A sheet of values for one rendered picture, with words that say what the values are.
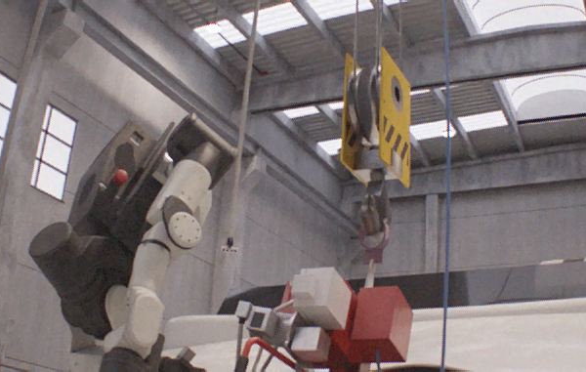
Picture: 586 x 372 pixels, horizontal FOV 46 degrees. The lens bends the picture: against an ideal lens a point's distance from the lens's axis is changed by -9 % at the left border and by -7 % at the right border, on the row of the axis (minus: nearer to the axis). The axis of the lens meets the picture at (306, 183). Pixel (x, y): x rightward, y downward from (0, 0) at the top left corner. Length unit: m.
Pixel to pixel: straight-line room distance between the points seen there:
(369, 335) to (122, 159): 1.00
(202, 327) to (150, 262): 3.40
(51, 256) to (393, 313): 1.19
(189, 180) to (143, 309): 0.35
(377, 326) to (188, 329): 2.75
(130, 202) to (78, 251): 0.21
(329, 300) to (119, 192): 0.81
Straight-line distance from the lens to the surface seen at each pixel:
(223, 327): 4.78
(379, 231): 2.64
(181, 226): 1.52
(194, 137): 1.70
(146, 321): 1.39
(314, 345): 2.23
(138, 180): 1.76
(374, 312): 2.36
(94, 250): 1.59
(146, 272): 1.47
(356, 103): 2.74
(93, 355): 1.66
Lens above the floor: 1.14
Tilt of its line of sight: 21 degrees up
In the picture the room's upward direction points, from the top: 4 degrees clockwise
